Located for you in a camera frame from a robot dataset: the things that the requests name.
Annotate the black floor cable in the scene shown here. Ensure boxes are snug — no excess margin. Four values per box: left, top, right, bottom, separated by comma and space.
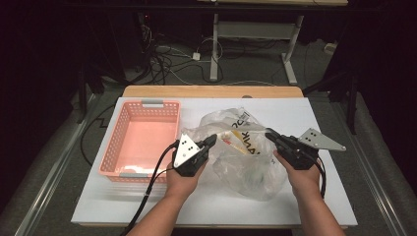
80, 103, 116, 167

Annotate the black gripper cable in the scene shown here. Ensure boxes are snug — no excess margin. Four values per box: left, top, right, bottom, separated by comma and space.
120, 140, 181, 236
314, 156, 328, 200

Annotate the pink plastic basket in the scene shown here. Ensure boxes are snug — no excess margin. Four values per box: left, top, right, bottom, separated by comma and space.
98, 99, 182, 183

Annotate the wooden table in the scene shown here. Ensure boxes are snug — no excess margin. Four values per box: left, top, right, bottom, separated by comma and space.
122, 85, 305, 99

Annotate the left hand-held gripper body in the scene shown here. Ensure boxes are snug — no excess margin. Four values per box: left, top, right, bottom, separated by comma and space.
172, 132, 210, 178

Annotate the person's right hand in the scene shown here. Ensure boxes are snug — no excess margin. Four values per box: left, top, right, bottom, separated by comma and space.
272, 149, 323, 199

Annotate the white floor box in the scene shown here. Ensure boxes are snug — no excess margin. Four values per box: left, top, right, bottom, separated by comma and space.
324, 41, 338, 56

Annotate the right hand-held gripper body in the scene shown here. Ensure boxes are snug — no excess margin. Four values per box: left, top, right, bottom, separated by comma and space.
275, 127, 347, 171

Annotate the metal floor rail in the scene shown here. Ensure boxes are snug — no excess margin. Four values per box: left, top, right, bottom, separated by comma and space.
329, 106, 408, 236
14, 93, 96, 236

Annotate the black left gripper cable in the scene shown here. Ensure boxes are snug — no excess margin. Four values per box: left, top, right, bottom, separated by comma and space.
120, 140, 181, 236

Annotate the tangle of floor cables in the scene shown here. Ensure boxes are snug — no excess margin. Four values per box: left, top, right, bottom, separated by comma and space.
140, 23, 224, 87

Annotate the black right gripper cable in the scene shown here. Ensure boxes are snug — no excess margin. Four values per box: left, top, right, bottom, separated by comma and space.
314, 156, 328, 200

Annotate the white metal desk frame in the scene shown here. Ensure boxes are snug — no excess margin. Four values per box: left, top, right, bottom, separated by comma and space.
209, 13, 305, 86

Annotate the white table board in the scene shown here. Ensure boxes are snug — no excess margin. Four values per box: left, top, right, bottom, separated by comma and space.
71, 96, 359, 228

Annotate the clear smiley plastic bag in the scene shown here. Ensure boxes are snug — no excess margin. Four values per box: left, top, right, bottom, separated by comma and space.
181, 107, 290, 202

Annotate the person's left hand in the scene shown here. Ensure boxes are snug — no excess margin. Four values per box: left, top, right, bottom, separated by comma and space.
164, 159, 209, 202

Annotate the black stand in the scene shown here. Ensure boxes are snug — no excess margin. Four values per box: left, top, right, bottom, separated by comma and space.
76, 60, 106, 125
302, 67, 359, 136

